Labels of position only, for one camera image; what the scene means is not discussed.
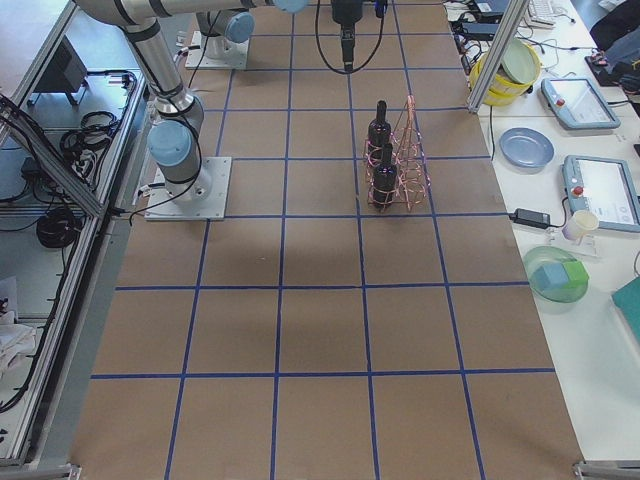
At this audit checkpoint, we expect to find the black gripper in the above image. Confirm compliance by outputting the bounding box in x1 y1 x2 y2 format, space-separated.
330 0 363 73

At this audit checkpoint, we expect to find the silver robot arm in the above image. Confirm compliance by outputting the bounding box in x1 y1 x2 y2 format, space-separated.
77 1 309 199
196 9 255 60

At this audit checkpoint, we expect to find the dark wine bottle far slot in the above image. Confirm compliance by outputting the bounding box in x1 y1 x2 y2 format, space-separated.
367 100 391 155

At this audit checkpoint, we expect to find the dark wine bottle slot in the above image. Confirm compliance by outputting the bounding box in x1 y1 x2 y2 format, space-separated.
371 143 397 212
367 100 391 155

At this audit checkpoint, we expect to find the dark wine bottle near slot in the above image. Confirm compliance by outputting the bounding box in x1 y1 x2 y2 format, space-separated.
371 143 397 212

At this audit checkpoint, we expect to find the yellow rimmed wooden basket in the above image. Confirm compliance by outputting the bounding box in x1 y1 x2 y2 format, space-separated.
483 40 541 106

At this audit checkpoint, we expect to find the pale green plate in basket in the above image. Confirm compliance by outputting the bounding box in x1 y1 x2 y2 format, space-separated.
501 39 538 84

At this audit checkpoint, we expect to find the blue plate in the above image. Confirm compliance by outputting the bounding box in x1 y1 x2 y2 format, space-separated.
499 127 555 169

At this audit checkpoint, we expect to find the teach pendant far side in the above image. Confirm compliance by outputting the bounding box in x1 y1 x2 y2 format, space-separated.
540 77 621 130

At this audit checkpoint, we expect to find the black power adapter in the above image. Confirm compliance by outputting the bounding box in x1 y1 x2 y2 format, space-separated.
509 208 551 229

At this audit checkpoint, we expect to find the teach pendant near plate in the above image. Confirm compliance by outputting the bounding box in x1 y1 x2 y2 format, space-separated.
562 155 639 233

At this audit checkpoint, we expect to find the paper cup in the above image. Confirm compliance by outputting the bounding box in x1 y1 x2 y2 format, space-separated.
562 210 599 241

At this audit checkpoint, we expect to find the green bowl with blocks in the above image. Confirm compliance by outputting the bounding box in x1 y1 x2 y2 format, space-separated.
523 246 589 303

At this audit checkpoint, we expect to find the teal folder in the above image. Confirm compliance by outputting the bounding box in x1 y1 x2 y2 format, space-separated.
611 277 640 341

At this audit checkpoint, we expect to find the white crumpled cloth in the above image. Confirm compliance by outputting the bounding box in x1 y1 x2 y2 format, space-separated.
0 274 39 374

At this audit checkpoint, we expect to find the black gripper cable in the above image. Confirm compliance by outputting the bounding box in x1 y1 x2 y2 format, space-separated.
313 0 386 76

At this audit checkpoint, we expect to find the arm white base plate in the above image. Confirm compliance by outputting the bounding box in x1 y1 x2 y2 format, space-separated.
144 157 232 221
185 31 250 70

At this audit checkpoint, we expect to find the copper wire wine basket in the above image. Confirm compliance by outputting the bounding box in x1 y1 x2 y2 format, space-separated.
363 94 430 213

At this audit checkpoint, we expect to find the aluminium frame post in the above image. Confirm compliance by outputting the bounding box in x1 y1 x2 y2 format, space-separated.
467 0 528 114

